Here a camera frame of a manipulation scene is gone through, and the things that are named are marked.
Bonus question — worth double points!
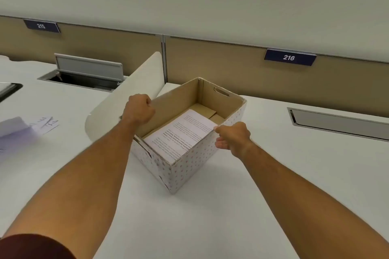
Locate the maroon sleeve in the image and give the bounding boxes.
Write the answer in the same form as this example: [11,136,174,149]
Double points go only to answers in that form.
[0,234,77,259]

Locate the person's left forearm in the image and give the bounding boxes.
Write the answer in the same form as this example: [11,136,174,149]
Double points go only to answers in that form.
[0,118,145,259]

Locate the white folded paper sheet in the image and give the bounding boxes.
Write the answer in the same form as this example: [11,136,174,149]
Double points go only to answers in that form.
[0,116,41,151]

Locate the printed white paper sheets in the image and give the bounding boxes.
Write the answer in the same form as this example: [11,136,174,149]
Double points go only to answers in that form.
[143,108,218,165]

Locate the heart-patterned cardboard box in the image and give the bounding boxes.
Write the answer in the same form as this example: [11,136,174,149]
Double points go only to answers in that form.
[120,77,247,194]

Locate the white desk divider panel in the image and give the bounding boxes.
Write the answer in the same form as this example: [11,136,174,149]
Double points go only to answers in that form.
[84,51,167,143]

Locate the person's left hand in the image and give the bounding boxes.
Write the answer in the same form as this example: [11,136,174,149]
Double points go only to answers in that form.
[121,94,156,126]

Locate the beige partition panel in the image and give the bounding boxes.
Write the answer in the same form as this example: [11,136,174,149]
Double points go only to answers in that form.
[164,36,389,119]
[0,15,165,78]

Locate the person's right hand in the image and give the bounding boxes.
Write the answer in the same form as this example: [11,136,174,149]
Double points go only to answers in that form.
[214,121,255,159]

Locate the dark blue number sign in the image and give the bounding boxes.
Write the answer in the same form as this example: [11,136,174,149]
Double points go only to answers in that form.
[23,19,61,33]
[263,49,317,67]

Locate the grey desk cable hatch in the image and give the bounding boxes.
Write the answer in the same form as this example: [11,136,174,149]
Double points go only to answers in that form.
[37,53,124,93]
[287,107,389,143]

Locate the person's right forearm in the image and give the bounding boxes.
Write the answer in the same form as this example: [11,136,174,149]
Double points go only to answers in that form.
[237,143,389,259]

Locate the grey partition post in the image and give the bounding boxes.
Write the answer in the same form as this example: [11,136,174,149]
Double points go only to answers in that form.
[160,34,168,76]

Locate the white paper with scribbles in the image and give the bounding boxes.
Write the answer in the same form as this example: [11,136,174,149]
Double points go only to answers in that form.
[29,116,60,136]

